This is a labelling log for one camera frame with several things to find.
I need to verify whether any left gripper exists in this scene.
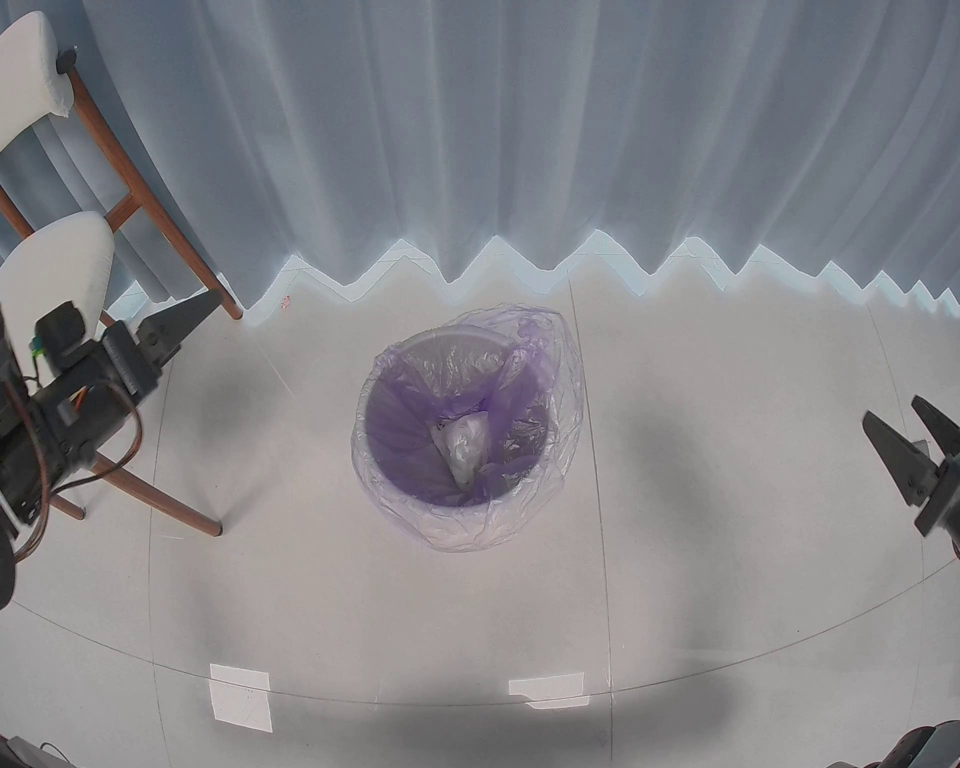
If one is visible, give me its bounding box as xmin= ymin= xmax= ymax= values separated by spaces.
xmin=33 ymin=288 xmax=225 ymax=483

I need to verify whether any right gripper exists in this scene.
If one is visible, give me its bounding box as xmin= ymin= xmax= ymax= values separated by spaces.
xmin=861 ymin=394 xmax=960 ymax=540

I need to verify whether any purple plastic bag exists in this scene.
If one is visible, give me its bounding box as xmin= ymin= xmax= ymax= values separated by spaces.
xmin=349 ymin=302 xmax=586 ymax=555

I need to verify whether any white trash bin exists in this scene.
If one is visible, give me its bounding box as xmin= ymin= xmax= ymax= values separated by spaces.
xmin=352 ymin=324 xmax=575 ymax=537

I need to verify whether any white cushioned wooden chair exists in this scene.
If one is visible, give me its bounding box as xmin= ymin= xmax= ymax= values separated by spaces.
xmin=0 ymin=11 xmax=245 ymax=539

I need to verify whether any pale blue curtain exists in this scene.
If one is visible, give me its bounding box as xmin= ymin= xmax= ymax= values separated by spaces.
xmin=0 ymin=0 xmax=960 ymax=320

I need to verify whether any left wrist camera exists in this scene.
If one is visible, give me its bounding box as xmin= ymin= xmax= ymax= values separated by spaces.
xmin=30 ymin=300 xmax=102 ymax=376

